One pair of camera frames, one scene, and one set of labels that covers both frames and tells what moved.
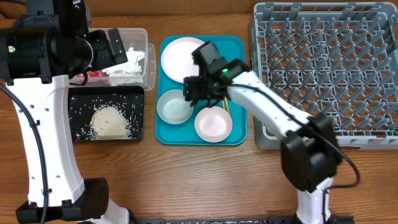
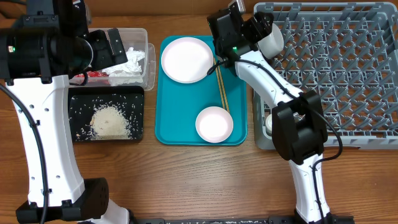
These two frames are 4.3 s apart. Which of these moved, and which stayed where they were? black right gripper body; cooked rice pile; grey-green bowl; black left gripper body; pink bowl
Moved: grey-green bowl; black right gripper body
Stayed: black left gripper body; cooked rice pile; pink bowl
